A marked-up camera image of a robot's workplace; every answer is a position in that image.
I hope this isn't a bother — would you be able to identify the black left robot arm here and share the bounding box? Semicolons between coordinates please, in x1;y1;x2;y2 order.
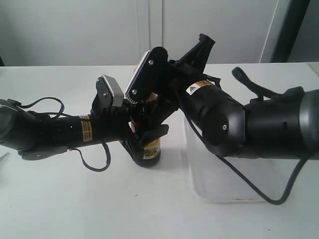
0;99;168;161

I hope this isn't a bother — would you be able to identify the dark vertical post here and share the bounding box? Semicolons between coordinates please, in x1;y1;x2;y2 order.
270;0;311;63

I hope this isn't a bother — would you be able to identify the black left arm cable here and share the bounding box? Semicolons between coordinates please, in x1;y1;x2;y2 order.
14;97;112;172

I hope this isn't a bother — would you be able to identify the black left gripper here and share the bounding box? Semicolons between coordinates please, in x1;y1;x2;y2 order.
91;98;169;159

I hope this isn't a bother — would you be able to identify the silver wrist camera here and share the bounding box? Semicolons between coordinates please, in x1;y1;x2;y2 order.
96;74;124;109
125;47;168;105

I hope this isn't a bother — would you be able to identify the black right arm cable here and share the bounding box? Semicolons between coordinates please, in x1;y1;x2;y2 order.
184;66;319;206

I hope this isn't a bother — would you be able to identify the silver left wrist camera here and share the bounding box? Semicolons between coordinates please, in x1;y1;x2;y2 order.
96;74;124;109

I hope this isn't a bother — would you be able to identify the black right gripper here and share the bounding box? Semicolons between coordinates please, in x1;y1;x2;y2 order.
130;33;215;123

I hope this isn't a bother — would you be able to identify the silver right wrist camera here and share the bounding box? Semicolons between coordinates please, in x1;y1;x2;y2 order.
125;47;168;105

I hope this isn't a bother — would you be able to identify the dark soy sauce bottle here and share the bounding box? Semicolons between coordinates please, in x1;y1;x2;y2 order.
131;92;161;168

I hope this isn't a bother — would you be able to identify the white plastic tray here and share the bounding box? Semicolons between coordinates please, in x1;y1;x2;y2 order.
183;119;275;203

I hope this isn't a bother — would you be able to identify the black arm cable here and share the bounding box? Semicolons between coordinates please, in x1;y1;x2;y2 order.
14;97;112;172
184;66;319;206

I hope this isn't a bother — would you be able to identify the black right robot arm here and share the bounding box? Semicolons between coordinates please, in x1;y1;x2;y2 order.
125;34;319;160

